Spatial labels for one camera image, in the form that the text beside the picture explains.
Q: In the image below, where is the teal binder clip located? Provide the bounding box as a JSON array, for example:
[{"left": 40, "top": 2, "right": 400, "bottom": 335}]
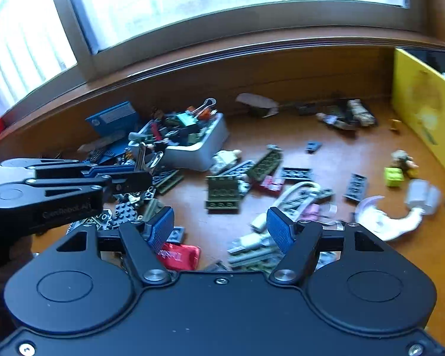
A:
[{"left": 175, "top": 113, "right": 201, "bottom": 131}]

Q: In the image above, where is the brown toy figure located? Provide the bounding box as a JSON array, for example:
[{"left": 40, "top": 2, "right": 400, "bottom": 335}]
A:
[{"left": 390, "top": 149, "right": 420, "bottom": 179}]

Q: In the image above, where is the long olive green plate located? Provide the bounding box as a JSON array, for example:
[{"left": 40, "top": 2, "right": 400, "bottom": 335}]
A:
[{"left": 246, "top": 144, "right": 285, "bottom": 185}]

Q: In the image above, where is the lime green cube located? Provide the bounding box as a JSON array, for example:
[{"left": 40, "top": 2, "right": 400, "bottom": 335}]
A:
[{"left": 383, "top": 166, "right": 406, "bottom": 188}]

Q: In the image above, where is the yellow and white cardboard box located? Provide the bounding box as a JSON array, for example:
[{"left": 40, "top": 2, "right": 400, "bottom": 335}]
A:
[{"left": 390, "top": 47, "right": 445, "bottom": 166}]

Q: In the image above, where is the white curved plastic piece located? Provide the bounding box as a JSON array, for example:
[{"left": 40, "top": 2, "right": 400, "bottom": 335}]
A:
[{"left": 353, "top": 195, "right": 426, "bottom": 242}]

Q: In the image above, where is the white plastic tray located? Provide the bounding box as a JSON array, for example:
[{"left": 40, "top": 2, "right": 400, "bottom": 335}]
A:
[{"left": 136, "top": 111, "right": 231, "bottom": 172}]

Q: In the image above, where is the blue flat box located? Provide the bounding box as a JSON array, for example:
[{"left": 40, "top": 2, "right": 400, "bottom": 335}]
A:
[{"left": 85, "top": 101, "right": 140, "bottom": 139}]

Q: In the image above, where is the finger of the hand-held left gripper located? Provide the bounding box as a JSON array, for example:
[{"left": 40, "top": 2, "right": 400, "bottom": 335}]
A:
[
  {"left": 0, "top": 171, "right": 153, "bottom": 207},
  {"left": 0, "top": 158, "right": 142, "bottom": 179}
]

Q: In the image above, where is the large olive green brick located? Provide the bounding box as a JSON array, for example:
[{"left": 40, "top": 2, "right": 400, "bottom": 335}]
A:
[{"left": 205, "top": 175, "right": 242, "bottom": 214}]

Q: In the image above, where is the orange binder clip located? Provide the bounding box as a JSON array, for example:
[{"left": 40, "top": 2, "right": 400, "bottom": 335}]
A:
[{"left": 186, "top": 98, "right": 218, "bottom": 122}]

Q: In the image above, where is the small pink piece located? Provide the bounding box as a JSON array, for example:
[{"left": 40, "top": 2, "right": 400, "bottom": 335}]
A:
[{"left": 303, "top": 203, "right": 322, "bottom": 220}]

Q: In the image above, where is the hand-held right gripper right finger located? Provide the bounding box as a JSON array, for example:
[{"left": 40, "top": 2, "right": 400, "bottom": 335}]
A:
[{"left": 266, "top": 206, "right": 389, "bottom": 285}]

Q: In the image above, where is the window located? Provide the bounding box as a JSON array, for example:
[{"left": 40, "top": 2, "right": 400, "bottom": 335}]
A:
[{"left": 0, "top": 0, "right": 445, "bottom": 119}]

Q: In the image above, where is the dark grey building plate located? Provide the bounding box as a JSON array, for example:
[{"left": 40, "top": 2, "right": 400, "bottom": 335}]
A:
[
  {"left": 281, "top": 166, "right": 314, "bottom": 183},
  {"left": 343, "top": 173, "right": 370, "bottom": 203}
]

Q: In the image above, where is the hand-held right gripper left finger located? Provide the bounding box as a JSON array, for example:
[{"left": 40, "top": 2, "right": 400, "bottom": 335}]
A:
[{"left": 55, "top": 206, "right": 176, "bottom": 287}]

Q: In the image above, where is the heap of camouflage toy parts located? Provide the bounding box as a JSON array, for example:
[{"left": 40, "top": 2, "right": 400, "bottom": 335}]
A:
[{"left": 297, "top": 98, "right": 379, "bottom": 131}]

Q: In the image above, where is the white toy minifigure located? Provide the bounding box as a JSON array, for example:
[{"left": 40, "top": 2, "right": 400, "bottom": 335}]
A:
[{"left": 211, "top": 149, "right": 243, "bottom": 174}]

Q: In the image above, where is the torn cardboard piece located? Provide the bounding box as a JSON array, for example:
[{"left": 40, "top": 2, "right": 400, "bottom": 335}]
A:
[{"left": 235, "top": 93, "right": 281, "bottom": 118}]

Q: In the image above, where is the red foil packet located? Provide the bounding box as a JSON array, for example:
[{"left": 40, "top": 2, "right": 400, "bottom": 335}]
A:
[{"left": 157, "top": 242, "right": 202, "bottom": 272}]

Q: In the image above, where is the silver binder clip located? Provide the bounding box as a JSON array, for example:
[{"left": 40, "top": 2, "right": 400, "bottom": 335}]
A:
[{"left": 131, "top": 141, "right": 166, "bottom": 176}]

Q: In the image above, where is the small red brick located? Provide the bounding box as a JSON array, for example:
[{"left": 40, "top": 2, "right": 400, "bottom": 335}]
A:
[{"left": 260, "top": 175, "right": 285, "bottom": 194}]

